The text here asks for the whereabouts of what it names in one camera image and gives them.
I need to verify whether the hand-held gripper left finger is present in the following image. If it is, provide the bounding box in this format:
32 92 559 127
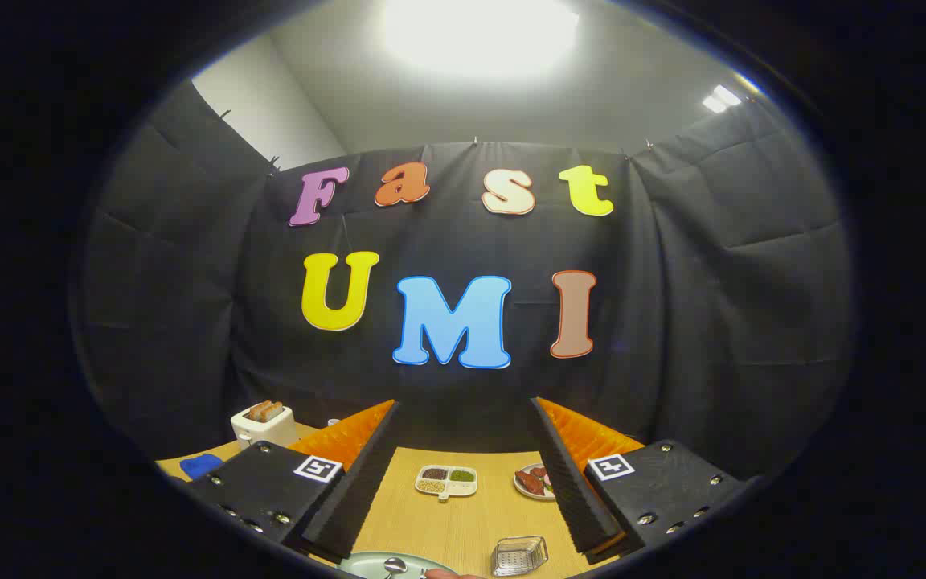
182 400 401 564

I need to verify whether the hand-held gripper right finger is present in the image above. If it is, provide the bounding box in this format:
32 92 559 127
531 396 753 564

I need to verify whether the plate of meat and salad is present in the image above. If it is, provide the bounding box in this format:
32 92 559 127
513 463 557 502

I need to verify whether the green round plate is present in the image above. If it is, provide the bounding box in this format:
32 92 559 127
337 551 461 579

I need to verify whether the white divided condiment dish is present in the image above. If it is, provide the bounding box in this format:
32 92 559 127
415 464 479 502

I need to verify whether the white toaster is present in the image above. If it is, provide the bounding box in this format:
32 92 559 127
230 404 300 450

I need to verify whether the blue folded cloth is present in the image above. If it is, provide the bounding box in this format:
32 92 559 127
179 453 224 481

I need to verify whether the small ceiling light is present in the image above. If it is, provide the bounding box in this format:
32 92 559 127
702 84 744 114

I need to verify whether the large ceiling light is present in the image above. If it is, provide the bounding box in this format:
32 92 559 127
381 0 582 79

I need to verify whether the metal wire cutlery basket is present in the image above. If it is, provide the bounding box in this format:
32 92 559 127
490 536 550 577

